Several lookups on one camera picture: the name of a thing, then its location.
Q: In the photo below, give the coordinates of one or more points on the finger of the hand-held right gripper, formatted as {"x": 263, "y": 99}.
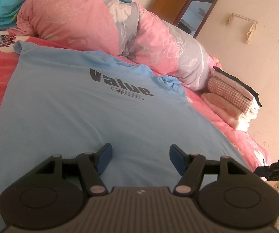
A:
{"x": 267, "y": 173}

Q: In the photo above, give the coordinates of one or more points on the pink and grey floral quilt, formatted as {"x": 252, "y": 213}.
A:
{"x": 81, "y": 17}

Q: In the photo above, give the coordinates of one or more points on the wall hook rack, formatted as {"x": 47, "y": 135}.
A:
{"x": 250, "y": 30}

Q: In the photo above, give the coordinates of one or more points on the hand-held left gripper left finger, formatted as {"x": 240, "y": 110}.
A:
{"x": 105, "y": 157}

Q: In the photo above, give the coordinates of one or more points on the wooden door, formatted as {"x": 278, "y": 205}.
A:
{"x": 168, "y": 2}

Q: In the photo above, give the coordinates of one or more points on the light blue t-shirt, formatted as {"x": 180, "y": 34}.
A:
{"x": 93, "y": 116}

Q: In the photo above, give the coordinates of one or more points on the stack of folded clothes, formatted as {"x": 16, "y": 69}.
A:
{"x": 234, "y": 83}

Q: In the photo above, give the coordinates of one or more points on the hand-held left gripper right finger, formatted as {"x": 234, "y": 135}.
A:
{"x": 177, "y": 159}

